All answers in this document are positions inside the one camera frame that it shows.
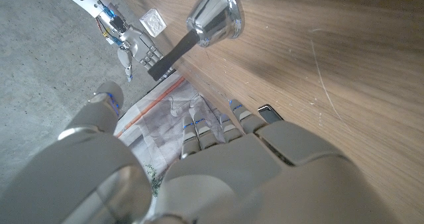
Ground white embossed box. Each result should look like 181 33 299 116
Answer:
138 7 168 38

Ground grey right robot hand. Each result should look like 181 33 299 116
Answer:
105 13 176 83

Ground silver bell black handle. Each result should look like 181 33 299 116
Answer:
147 0 246 82

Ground black card holder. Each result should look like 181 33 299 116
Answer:
257 103 284 125

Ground printed fabric backdrop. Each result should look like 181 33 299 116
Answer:
114 73 239 218

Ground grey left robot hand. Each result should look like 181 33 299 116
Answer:
0 81 403 224

